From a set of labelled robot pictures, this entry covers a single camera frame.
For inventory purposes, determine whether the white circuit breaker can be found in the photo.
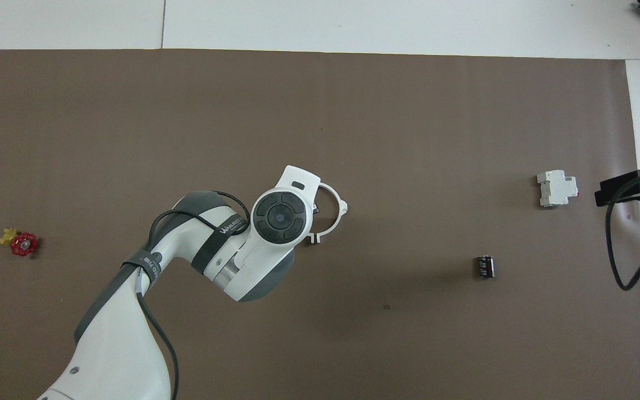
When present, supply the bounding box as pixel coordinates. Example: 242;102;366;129
537;169;579;208

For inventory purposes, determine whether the brown paper table mat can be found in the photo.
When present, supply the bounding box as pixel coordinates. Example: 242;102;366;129
0;49;640;400

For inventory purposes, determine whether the black cylindrical capacitor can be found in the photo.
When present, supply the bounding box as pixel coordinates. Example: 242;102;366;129
474;254;496;279

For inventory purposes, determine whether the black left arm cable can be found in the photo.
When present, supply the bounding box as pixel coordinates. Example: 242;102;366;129
134;191;251;400

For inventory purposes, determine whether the red handle brass valve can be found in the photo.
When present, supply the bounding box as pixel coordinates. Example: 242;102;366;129
0;227;38;257

